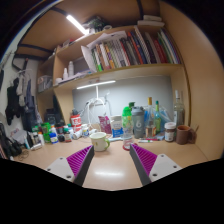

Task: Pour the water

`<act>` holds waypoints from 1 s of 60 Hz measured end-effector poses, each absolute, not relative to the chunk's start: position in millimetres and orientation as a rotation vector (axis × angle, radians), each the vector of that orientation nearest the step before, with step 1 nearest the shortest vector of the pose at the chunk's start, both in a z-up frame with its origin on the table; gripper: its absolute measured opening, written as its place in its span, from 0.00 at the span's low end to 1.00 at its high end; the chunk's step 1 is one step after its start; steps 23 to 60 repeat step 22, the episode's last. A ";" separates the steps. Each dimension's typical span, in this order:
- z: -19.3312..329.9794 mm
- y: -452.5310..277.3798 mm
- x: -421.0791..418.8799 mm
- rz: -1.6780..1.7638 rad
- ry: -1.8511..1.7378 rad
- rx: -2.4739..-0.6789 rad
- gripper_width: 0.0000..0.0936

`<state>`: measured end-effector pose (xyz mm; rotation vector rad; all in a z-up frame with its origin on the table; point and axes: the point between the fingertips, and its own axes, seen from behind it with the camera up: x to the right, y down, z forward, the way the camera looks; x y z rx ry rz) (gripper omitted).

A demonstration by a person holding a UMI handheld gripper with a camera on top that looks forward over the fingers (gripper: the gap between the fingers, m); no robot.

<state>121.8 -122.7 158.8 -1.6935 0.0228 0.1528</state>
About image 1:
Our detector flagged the white mug green handle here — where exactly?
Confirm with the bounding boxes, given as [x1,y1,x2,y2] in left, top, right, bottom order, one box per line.
[89,131,111,153]

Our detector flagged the red pen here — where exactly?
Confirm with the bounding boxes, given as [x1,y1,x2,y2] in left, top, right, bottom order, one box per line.
[138,137,161,142]

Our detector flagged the white and blue carton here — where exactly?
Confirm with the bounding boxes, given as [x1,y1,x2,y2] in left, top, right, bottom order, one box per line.
[110,115,124,138]

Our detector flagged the hanging dark clothes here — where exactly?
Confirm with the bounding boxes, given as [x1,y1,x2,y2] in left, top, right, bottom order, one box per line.
[4,58,38,131]

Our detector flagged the overhead light strip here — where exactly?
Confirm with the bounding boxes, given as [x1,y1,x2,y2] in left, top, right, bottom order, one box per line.
[65,14,90,35]

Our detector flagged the brown mug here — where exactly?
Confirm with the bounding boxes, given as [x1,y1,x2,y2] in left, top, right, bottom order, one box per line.
[175,124,198,145]

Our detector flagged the black metal bed frame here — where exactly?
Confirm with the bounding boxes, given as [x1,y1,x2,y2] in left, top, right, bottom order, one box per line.
[11,0,145,73]

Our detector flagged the brown jar white lid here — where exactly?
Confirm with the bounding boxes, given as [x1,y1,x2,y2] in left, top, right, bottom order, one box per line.
[163,121,177,143]

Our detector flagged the white power strip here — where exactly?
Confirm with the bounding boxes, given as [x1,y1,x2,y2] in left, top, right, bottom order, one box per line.
[86,97,111,108]

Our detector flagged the white bottle blue label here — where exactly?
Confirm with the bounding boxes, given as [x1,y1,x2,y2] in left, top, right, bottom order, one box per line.
[48,124,59,145]

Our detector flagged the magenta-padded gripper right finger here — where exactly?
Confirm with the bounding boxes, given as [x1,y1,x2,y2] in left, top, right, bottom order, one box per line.
[129,143,183,187]

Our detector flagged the clear drink bottle green cap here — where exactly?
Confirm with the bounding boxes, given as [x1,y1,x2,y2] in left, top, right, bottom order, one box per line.
[121,105,135,152]

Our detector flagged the grey shaker bottle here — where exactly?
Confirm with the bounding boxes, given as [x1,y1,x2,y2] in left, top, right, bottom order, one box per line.
[130,101,146,139]

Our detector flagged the red and white canister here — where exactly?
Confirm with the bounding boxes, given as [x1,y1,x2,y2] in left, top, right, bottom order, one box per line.
[70,114,83,133]

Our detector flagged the green tub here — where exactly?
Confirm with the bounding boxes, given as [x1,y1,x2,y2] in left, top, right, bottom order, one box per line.
[40,122,52,144]

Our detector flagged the white cable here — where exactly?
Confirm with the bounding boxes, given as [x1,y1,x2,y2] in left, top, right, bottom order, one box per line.
[85,99,111,126]

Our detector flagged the pink pouch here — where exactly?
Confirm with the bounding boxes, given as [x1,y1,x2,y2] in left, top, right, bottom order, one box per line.
[98,115,113,135]

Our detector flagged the under-shelf light strip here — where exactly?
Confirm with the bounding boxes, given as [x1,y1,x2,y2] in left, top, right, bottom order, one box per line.
[76,79,117,90]

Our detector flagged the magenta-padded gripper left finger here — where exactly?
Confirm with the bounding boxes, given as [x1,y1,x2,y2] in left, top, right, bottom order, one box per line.
[44,145,96,187]

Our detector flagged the flat round red coaster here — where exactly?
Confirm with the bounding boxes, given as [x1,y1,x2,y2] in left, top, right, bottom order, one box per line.
[121,143,135,152]

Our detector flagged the clear glass bottle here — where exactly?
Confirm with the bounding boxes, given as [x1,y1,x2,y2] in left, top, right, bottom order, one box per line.
[173,89,185,127]

